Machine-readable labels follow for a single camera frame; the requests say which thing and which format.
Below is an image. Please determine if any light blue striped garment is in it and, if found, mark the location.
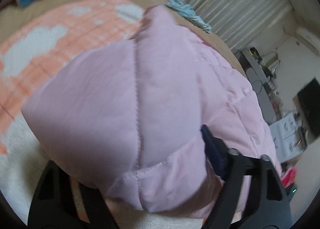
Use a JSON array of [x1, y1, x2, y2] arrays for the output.
[[165, 0, 212, 33]]

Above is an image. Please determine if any grey side shelf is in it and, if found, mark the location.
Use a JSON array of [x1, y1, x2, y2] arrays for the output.
[[239, 48, 278, 125]]

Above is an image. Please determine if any pink quilted jacket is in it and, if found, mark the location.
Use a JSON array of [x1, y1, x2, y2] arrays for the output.
[[22, 6, 282, 219]]

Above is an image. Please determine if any pink floral bag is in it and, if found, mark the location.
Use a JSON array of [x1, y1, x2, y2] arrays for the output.
[[280, 167, 297, 188]]

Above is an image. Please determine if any white drawer cabinet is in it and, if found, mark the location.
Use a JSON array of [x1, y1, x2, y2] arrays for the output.
[[269, 113, 306, 163]]

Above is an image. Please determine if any orange white plaid blanket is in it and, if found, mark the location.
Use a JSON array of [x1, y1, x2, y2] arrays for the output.
[[0, 0, 208, 229]]

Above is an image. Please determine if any white air conditioner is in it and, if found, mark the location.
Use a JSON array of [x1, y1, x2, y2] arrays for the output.
[[296, 27, 320, 55]]

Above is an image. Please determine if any tan bed sheet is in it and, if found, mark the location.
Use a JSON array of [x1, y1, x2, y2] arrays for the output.
[[1, 0, 245, 75]]

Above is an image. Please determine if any black television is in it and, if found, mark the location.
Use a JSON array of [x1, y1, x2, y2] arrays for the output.
[[297, 78, 320, 138]]

